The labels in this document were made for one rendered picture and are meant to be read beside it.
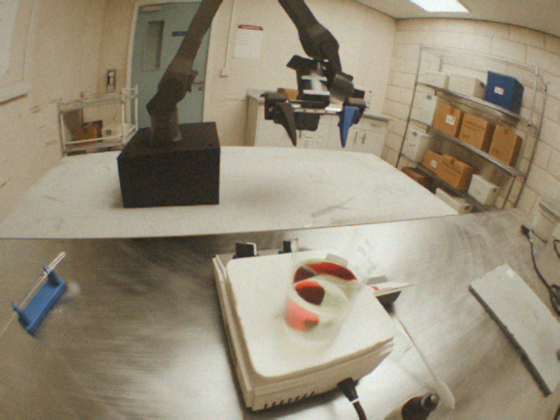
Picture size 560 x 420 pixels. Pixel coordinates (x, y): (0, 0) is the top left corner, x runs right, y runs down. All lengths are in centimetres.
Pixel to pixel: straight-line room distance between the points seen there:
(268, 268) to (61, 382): 27
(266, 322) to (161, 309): 16
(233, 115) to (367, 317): 302
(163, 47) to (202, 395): 306
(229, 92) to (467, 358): 306
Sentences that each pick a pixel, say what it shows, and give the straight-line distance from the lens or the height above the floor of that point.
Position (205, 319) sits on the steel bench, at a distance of 30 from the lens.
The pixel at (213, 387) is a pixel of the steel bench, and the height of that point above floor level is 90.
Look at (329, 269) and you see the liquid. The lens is 18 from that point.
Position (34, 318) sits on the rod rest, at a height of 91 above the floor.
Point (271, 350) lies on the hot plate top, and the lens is 18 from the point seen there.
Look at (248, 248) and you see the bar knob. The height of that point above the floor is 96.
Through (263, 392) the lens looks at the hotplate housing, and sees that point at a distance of 19.
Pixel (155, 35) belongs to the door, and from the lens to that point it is 315.
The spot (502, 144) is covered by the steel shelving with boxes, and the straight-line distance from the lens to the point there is 235.
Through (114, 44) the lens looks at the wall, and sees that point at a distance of 329.
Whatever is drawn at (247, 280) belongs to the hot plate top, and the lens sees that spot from 22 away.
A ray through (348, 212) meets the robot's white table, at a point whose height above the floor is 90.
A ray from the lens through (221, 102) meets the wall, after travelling 310.
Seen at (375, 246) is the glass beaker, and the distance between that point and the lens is 16.
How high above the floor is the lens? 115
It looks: 30 degrees down
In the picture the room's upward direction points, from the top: 8 degrees clockwise
